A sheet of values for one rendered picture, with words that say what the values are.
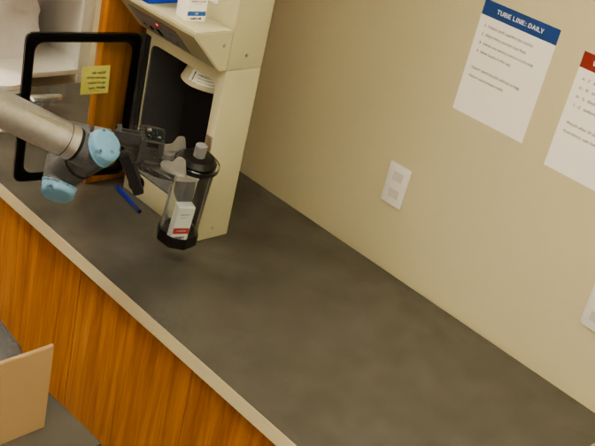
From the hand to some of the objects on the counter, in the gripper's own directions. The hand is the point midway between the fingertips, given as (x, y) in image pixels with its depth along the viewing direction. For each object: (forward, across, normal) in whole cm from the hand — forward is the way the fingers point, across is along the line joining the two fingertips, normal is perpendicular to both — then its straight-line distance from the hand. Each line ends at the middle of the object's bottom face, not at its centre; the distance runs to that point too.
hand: (194, 169), depth 230 cm
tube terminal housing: (+7, +29, +29) cm, 42 cm away
